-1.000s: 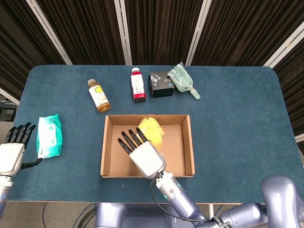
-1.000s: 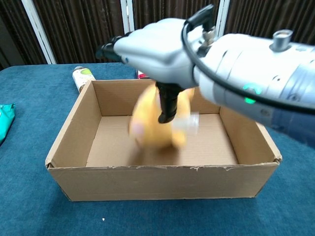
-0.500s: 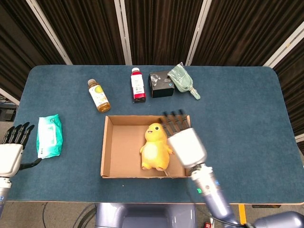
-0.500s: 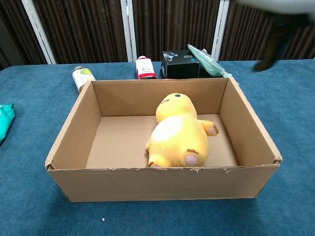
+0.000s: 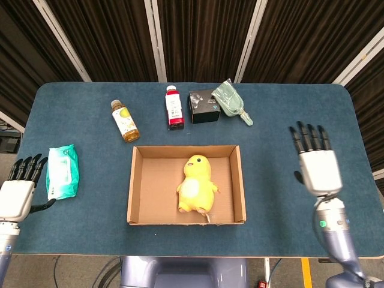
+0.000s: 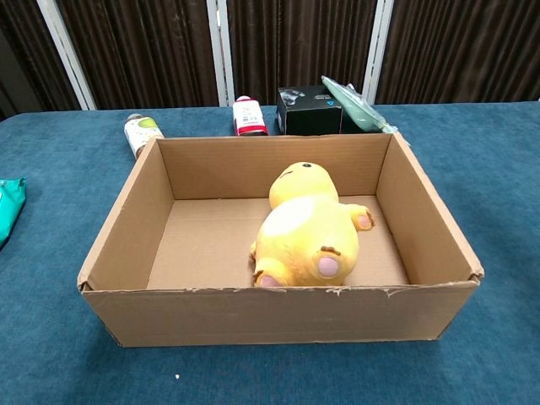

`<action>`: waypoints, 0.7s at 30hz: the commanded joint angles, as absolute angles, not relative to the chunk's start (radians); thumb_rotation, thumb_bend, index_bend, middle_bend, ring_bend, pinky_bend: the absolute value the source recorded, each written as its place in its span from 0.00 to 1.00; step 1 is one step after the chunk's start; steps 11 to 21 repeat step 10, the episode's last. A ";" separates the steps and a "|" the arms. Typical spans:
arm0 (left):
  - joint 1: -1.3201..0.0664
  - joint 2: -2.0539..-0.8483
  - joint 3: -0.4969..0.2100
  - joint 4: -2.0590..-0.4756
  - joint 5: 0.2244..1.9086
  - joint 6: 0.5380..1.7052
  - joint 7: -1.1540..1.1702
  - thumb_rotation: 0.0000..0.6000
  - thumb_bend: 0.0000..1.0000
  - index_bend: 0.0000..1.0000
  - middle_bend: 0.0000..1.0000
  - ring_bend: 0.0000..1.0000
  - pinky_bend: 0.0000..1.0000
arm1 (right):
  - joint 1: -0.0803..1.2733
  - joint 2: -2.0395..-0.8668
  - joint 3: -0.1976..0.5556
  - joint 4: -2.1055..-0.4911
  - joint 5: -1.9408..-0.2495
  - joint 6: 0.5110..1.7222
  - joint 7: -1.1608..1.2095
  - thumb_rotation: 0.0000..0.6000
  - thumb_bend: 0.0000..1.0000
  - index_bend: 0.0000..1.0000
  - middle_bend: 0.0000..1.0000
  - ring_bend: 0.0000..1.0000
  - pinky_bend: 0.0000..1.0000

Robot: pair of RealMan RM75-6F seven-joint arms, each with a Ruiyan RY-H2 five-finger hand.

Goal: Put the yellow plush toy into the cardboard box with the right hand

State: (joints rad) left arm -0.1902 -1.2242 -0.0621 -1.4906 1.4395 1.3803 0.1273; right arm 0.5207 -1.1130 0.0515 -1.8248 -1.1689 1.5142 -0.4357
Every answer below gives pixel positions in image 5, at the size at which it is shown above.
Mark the cardboard box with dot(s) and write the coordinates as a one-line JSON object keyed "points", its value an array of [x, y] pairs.
{"points": [[186, 186]]}

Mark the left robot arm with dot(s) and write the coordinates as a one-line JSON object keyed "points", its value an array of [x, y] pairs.
{"points": [[6, 249]]}

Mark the yellow plush toy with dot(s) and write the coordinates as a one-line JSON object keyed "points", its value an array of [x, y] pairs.
{"points": [[196, 186]]}

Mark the small red device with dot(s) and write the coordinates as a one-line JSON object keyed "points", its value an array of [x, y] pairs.
{"points": [[263, 284]]}

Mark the green wet wipes pack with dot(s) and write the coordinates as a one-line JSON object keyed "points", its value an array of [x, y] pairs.
{"points": [[62, 172]]}

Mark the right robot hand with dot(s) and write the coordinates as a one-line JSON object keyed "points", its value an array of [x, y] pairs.
{"points": [[319, 171]]}

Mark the red juice bottle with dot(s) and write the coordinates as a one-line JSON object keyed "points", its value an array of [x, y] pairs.
{"points": [[174, 108]]}

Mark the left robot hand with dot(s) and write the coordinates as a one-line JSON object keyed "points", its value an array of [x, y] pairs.
{"points": [[15, 198]]}

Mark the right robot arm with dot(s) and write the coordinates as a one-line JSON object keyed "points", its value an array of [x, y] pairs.
{"points": [[339, 237]]}

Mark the white table leg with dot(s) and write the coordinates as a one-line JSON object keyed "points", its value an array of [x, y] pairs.
{"points": [[266, 267]]}

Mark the small black box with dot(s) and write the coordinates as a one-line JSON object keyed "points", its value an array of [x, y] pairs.
{"points": [[204, 107]]}

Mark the yellow tea bottle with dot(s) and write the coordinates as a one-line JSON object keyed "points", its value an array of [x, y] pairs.
{"points": [[124, 121]]}

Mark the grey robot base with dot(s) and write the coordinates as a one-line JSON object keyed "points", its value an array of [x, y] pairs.
{"points": [[184, 272]]}

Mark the blue table mat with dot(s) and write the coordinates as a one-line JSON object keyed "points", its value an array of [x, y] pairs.
{"points": [[192, 138]]}

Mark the green item in plastic bag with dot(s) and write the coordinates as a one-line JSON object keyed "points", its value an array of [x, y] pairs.
{"points": [[231, 100]]}

